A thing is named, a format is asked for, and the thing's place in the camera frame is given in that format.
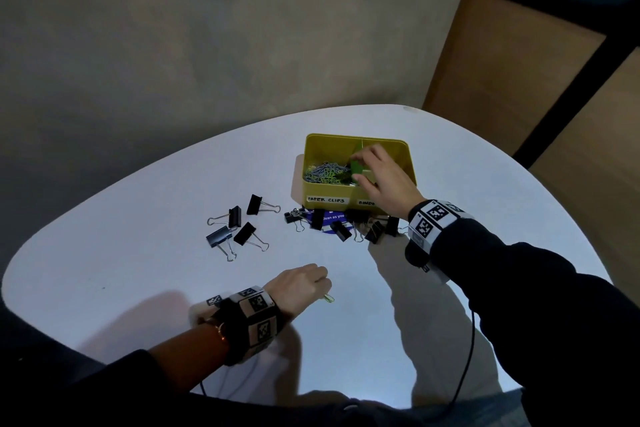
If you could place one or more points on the yellow divided tin box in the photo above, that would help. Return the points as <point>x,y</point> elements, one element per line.
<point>325,146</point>

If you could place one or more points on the pile of coloured paper clips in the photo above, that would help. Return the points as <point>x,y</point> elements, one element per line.
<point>322,173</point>

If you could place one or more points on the black wrist camera band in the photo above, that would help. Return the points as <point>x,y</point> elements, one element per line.
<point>250,321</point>
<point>430,226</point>

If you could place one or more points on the person's black sweater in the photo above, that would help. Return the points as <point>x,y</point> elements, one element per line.
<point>300,414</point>

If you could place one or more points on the person's right hand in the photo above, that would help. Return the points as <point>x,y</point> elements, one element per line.
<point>392,186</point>

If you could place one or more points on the person's left forearm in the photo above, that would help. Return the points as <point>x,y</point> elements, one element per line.
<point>190,351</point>

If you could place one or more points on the black left wrist camera band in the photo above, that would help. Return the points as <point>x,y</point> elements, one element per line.
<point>250,321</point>

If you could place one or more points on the black right wrist camera band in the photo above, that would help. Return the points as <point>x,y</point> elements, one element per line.
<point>430,226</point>

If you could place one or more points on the purple round sticker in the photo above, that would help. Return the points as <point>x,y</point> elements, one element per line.
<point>327,217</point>

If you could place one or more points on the person's right forearm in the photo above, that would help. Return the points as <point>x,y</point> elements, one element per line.
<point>525,301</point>

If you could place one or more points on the group of black binder clips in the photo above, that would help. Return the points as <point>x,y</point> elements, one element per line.
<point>254,204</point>

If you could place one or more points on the wooden partition panel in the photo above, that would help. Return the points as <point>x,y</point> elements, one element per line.
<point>510,71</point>
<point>600,191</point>

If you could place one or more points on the green paper clip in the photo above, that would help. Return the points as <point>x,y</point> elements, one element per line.
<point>329,298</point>

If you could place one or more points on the person's left hand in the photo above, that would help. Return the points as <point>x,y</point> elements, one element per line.
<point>297,289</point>

